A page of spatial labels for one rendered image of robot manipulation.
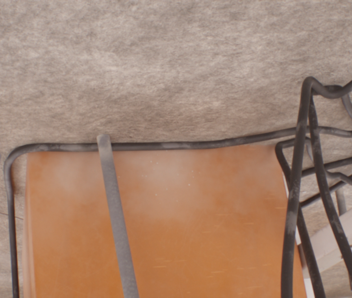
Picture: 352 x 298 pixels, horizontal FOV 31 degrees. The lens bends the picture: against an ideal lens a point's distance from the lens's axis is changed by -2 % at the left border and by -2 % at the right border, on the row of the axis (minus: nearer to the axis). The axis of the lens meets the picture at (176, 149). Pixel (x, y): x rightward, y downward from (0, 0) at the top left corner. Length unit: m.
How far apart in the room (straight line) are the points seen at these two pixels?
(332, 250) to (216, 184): 0.24
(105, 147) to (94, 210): 0.11
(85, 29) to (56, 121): 0.25
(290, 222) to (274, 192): 0.39
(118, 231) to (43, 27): 0.34
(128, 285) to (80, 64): 0.32
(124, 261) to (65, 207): 0.18
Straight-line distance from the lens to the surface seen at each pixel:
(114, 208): 1.00
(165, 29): 0.84
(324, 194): 0.89
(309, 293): 1.31
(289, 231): 0.79
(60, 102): 0.98
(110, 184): 1.03
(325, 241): 1.13
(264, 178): 1.19
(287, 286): 0.75
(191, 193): 1.14
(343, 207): 1.53
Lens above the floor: 0.48
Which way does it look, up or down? 24 degrees down
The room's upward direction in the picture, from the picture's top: 172 degrees clockwise
